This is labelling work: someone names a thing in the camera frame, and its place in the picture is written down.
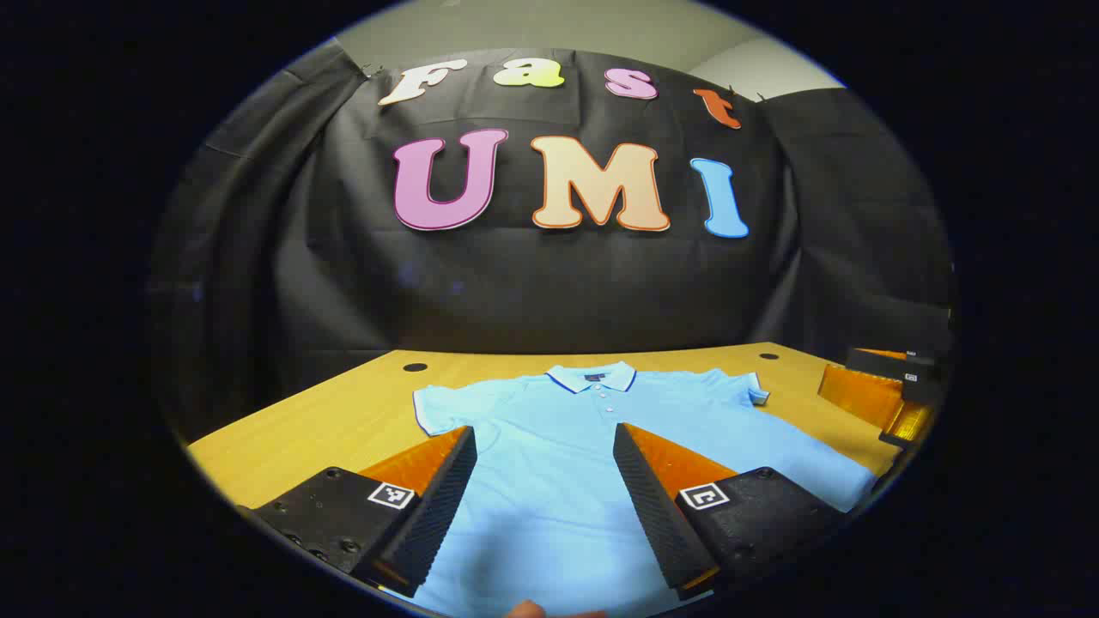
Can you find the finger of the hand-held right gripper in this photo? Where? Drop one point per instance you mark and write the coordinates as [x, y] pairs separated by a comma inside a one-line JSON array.
[[910, 422], [859, 395]]

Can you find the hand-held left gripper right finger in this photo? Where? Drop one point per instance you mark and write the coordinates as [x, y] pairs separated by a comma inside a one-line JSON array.
[[652, 515]]

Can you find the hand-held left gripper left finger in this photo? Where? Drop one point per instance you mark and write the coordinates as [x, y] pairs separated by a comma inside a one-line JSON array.
[[438, 515]]

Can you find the light blue polo T-shirt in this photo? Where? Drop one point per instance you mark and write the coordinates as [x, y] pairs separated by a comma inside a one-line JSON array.
[[558, 446]]

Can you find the black backdrop cloth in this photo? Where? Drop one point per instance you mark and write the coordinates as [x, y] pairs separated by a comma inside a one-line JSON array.
[[558, 283]]

